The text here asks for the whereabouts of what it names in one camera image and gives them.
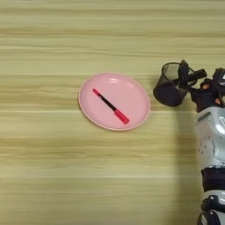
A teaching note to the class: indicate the pink round plate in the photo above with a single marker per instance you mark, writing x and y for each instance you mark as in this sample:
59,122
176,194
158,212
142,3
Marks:
129,96

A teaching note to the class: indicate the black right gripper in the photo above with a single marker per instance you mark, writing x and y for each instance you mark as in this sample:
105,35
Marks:
205,98

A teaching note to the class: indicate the red marker pen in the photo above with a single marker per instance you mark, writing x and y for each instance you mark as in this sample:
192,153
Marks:
120,115

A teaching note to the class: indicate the black marker pen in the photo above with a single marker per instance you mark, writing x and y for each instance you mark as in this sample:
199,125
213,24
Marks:
199,74

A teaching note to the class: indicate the black mesh pen cup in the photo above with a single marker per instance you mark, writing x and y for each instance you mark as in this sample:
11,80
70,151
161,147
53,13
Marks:
167,93

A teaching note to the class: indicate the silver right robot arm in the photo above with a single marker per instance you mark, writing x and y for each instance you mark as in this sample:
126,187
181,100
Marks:
212,137

